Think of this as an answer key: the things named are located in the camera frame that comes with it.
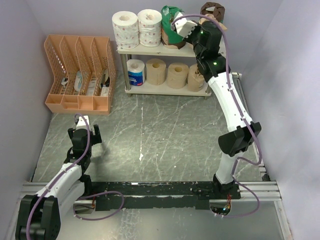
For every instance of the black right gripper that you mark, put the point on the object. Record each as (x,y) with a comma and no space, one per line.
(196,29)

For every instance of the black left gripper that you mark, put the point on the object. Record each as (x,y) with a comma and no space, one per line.
(95,138)

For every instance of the green roll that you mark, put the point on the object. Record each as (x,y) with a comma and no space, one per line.
(170,38)
(215,9)

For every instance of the brown paper roll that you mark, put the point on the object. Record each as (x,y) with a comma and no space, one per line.
(212,17)
(195,81)

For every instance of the bare tan paper roll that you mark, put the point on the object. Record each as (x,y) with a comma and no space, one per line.
(155,71)

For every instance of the white dotted roll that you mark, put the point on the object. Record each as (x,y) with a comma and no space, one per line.
(150,27)
(126,29)

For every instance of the plastic white blue roll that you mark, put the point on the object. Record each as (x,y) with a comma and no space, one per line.
(136,72)

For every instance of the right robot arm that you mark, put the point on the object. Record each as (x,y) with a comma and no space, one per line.
(242,131)

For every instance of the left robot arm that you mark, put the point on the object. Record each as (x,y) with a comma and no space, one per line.
(40,215)

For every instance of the white two-tier shelf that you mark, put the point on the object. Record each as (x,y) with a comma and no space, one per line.
(163,89)

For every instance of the papers in organizer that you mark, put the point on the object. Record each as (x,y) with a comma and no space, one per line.
(104,84)

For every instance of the orange plastic file organizer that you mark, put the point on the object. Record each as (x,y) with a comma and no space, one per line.
(84,74)

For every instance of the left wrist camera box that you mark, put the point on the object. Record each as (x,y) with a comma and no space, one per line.
(82,120)

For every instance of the white wall clip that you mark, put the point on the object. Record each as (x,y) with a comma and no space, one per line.
(236,75)

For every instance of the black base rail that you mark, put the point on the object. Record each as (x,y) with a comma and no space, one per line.
(172,194)

